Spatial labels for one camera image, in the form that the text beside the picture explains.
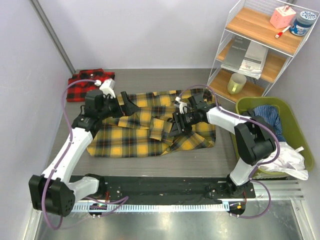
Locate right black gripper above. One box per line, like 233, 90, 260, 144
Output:
169, 110, 200, 138

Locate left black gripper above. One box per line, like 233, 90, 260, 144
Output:
97, 91, 138, 120

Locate yellow plaid long sleeve shirt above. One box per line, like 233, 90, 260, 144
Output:
87, 88, 216, 158

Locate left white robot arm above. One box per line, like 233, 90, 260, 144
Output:
28, 89, 139, 217

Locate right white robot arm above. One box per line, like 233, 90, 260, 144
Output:
169, 94, 280, 198

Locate red black plaid shirt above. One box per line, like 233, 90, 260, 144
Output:
66, 68, 115, 103

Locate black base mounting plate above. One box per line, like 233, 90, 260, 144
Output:
66, 174, 257, 206

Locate pale green mug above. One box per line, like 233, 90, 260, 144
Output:
227, 73, 247, 95

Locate blue checked shirt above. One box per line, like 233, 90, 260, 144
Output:
253, 104, 286, 142

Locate grey setup guide booklet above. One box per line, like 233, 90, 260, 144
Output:
222, 36, 251, 69

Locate white paper manuals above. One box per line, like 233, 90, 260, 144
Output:
220, 41, 269, 80

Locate green laundry basket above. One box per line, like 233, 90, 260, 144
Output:
229, 96, 315, 176

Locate white shirt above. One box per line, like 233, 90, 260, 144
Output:
259, 141, 309, 181

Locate red white marker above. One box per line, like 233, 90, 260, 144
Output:
274, 25, 291, 39

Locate pink cube power strip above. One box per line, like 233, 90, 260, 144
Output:
269, 5, 296, 29

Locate blue lidded jar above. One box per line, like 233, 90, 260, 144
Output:
289, 10, 317, 37

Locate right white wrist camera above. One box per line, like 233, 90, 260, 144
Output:
174, 96, 188, 114

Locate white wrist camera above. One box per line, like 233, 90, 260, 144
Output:
174, 96, 188, 114
99, 78, 116, 99

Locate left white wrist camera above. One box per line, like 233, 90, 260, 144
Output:
99, 78, 116, 99

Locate grey corner wall post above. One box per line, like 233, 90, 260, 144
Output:
29, 0, 76, 74

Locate slotted cable duct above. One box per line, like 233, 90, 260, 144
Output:
72, 201, 230, 213

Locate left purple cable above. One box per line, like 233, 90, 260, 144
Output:
41, 78, 130, 230

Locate white wire shelf unit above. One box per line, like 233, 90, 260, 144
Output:
207, 0, 316, 103

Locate aluminium rail frame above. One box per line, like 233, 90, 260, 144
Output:
24, 180, 315, 240

